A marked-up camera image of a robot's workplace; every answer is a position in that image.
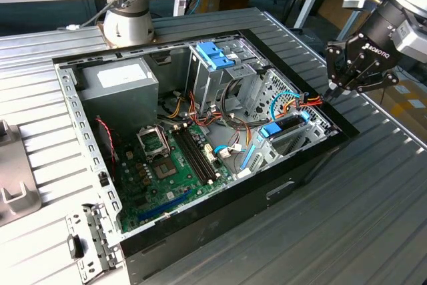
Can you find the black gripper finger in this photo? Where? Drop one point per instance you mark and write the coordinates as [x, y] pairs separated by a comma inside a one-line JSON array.
[[377, 83], [335, 61]]

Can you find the hard disk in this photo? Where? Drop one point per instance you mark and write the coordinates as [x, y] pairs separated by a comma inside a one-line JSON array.
[[271, 129]]

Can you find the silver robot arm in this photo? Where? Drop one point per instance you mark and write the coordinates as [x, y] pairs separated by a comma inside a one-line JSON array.
[[126, 21]]

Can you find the silver disk bay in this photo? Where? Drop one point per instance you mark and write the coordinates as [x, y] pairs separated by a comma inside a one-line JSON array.
[[263, 151]]

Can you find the cardboard box with labels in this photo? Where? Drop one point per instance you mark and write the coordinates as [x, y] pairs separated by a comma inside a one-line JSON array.
[[407, 111]]

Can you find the plain brown cardboard box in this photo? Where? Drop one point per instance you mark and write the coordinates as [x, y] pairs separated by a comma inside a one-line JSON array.
[[330, 8]]

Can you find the blue plastic cage latch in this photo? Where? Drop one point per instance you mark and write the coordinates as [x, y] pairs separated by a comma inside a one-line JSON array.
[[213, 56]]

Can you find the silver metal drive cage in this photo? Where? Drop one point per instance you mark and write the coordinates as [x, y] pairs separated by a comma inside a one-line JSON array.
[[207, 88]]

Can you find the black RAM slot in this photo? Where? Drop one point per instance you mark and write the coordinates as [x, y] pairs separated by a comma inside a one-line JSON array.
[[193, 155], [197, 155], [201, 155], [189, 155]]

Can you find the black open PC case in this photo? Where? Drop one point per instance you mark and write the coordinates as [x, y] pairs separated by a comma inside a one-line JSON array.
[[233, 218]]

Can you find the CPU socket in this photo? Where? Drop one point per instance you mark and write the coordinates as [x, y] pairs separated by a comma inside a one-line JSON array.
[[166, 169]]

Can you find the green motherboard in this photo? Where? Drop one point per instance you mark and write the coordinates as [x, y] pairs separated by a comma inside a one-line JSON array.
[[160, 195]]

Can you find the blue expansion slot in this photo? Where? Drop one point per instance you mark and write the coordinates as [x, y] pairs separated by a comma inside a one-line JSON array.
[[166, 205]]

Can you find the grey power supply unit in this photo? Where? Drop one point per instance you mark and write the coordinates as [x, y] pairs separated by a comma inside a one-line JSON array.
[[116, 104]]

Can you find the grey parts rack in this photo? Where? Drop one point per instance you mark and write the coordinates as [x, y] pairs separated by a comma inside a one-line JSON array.
[[13, 161]]

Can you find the metal frame slat table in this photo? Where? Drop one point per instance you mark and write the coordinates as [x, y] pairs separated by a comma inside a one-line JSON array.
[[348, 24]]

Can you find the silver hinged slot bracket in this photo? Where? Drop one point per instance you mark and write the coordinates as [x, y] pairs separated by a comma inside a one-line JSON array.
[[96, 231]]

